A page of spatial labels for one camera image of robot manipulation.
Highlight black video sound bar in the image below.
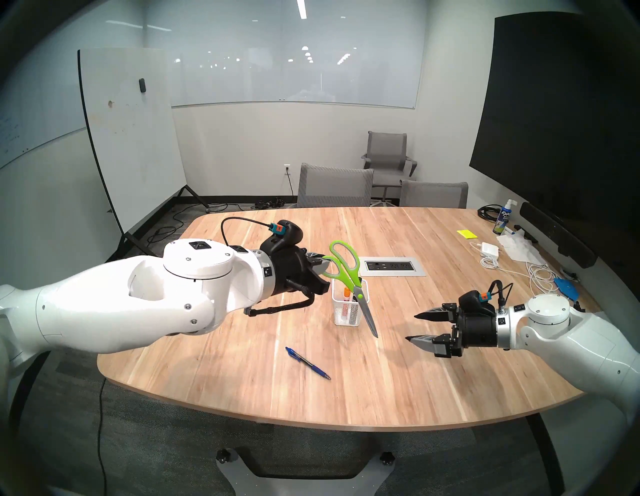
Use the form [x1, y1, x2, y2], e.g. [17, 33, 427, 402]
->
[519, 201, 599, 270]

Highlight wall mounted glass whiteboard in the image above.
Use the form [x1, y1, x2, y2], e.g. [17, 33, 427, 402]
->
[170, 0, 419, 110]

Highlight camera cable orange plug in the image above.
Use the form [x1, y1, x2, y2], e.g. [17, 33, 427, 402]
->
[221, 216, 286, 247]
[478, 280, 515, 307]

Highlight grey table power outlet panel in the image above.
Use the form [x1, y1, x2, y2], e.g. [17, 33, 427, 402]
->
[356, 256, 427, 278]

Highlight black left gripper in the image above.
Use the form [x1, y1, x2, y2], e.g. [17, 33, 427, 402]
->
[260, 246, 332, 297]

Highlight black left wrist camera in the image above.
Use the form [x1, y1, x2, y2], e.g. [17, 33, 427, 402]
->
[262, 220, 305, 251]

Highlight white crumpled plastic bag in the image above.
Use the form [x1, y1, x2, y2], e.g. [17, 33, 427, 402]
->
[496, 231, 545, 266]

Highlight white charger with cable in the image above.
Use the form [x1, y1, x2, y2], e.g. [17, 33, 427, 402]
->
[472, 242, 562, 302]

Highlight blue flat plastic object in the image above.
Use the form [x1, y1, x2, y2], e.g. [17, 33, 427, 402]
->
[553, 277, 582, 302]

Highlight grey armrest swivel chair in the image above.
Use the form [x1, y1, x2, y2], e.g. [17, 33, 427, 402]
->
[361, 131, 419, 206]

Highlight blue ballpoint pen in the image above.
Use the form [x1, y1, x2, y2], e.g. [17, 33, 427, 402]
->
[285, 346, 332, 382]

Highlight black left gripper cable loop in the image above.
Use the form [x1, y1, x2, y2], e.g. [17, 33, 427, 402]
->
[244, 292, 316, 317]

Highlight grey mesh-back chair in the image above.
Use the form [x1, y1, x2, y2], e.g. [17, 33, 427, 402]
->
[297, 162, 375, 209]
[399, 180, 470, 210]

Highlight white mesh pen holder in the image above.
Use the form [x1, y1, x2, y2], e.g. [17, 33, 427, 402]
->
[332, 276, 371, 327]

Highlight whiteboard cleaner spray bottle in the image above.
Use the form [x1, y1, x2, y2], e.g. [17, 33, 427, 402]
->
[492, 199, 519, 236]

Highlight green handled scissors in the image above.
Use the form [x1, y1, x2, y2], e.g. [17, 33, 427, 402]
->
[322, 241, 379, 339]

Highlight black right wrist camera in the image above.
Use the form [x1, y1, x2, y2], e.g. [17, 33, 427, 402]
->
[459, 290, 497, 314]

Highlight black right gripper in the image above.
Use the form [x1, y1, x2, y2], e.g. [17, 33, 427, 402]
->
[404, 303, 501, 359]

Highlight left camera cable orange plug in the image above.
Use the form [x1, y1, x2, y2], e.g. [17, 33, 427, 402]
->
[221, 216, 286, 247]

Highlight rolling whiteboard on stand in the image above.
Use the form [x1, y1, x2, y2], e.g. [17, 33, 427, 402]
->
[77, 47, 211, 266]

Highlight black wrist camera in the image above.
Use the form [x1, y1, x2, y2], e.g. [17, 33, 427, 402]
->
[459, 290, 497, 314]
[262, 220, 305, 251]

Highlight large black wall screen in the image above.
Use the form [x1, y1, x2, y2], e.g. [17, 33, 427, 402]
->
[469, 12, 640, 251]

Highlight right camera cable orange plug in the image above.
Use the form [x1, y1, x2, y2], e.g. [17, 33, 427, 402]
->
[478, 280, 515, 307]

